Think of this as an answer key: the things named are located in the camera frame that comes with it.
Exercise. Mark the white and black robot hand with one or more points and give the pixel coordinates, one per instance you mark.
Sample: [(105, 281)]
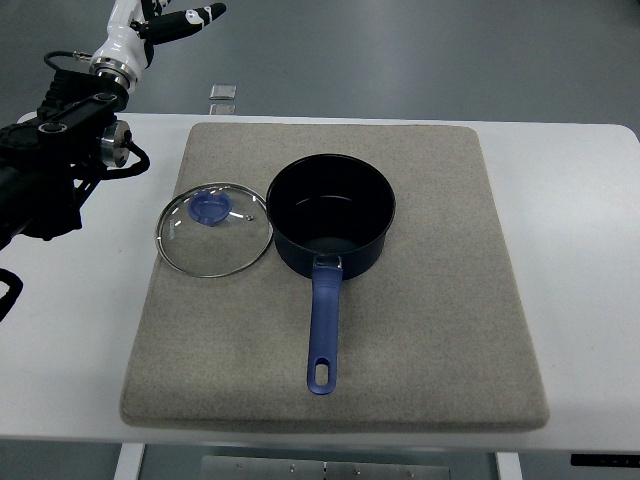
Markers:
[(134, 28)]

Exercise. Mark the glass pot lid blue knob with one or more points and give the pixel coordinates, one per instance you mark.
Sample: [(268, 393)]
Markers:
[(214, 230)]

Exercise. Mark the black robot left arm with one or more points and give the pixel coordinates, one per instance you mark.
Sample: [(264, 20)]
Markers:
[(51, 163)]

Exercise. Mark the silver floor outlet plate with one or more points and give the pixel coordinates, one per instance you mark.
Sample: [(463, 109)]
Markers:
[(222, 98)]

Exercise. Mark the beige felt mat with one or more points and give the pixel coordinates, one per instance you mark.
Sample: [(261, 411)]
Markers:
[(432, 337)]

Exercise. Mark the white table leg left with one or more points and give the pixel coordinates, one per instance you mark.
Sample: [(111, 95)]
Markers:
[(129, 461)]

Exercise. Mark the white table leg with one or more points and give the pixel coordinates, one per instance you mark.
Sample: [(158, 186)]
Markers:
[(129, 461), (508, 466)]

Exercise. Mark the metal plate under table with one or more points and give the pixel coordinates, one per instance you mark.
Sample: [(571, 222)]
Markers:
[(227, 467)]

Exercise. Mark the white table leg right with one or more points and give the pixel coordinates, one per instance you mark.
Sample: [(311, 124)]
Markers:
[(508, 466)]

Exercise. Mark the black table control panel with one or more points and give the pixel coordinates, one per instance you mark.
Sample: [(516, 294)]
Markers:
[(605, 460)]

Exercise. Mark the dark blue saucepan blue handle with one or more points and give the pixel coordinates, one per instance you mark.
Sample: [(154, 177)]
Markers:
[(330, 215)]

